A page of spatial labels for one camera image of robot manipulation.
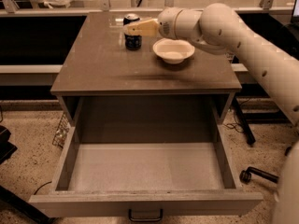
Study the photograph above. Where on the white paper bowl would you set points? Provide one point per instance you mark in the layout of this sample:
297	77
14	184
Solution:
173	51

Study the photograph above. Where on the black office chair base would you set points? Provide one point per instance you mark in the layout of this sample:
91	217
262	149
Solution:
258	174

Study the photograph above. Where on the blue pepsi can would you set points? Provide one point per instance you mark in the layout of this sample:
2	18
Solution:
132	42

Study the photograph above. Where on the black table leg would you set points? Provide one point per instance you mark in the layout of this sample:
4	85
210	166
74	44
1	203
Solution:
246	129

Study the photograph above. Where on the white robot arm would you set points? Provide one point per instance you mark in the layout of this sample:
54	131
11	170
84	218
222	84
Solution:
218	29

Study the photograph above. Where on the black object at left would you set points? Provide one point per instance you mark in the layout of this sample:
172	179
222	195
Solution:
6	148

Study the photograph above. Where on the grey cabinet with glossy top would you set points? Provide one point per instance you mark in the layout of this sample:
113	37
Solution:
113	95

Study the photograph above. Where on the black metal drawer handle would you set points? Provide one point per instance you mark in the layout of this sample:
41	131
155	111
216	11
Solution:
145	217

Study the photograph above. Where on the open grey top drawer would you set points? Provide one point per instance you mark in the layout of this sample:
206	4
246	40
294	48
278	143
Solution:
183	179

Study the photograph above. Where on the wire mesh basket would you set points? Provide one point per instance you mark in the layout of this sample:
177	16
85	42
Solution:
61	132

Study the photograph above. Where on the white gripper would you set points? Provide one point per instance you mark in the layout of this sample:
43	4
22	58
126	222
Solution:
165	24

